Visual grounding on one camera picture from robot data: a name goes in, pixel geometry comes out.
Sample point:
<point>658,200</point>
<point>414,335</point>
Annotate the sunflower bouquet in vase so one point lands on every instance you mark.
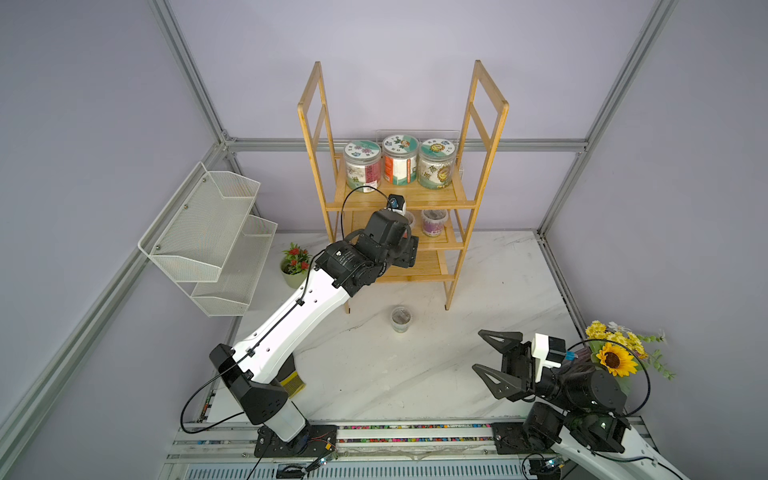
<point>624,353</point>

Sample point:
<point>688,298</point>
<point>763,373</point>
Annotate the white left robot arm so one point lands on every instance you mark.
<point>249,369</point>

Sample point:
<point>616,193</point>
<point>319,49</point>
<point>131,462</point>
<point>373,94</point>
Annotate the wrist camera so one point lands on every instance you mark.
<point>548,352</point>
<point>396,203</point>

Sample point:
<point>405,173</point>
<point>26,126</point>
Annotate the seed jar with red base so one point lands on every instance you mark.
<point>399,153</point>

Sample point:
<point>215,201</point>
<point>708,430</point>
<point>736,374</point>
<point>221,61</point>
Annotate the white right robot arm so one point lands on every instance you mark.
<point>578,412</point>

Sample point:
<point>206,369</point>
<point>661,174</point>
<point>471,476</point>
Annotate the green pot with red flowers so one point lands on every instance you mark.
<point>295,265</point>

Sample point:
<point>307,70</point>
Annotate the white mesh wall basket rack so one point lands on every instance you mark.
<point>210,243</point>

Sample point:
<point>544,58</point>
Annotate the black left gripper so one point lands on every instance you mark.
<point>406,252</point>

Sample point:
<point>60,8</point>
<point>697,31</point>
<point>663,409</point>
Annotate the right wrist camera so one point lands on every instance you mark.
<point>548,352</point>

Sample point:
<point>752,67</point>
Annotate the black and yellow glove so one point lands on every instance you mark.
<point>289,378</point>

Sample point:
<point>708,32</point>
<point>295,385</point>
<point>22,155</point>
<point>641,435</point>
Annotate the bamboo three-tier shelf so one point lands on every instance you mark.
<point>439,259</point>

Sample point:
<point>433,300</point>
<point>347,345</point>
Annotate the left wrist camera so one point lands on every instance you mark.
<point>396,203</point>

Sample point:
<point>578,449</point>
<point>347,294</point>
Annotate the seed jar with floral lid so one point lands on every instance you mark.
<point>363,165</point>

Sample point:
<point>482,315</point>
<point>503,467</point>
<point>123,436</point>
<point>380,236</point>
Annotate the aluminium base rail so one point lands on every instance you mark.
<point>411,449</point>

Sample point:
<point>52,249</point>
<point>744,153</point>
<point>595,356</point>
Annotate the green-lid sunflower seed jar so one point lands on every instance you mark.
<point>435,163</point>

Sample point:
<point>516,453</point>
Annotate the small clear seed cup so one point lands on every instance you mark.
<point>410,218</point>
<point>401,319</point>
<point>433,221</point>

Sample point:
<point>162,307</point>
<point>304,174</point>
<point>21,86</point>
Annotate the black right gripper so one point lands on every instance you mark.
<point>516,362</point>

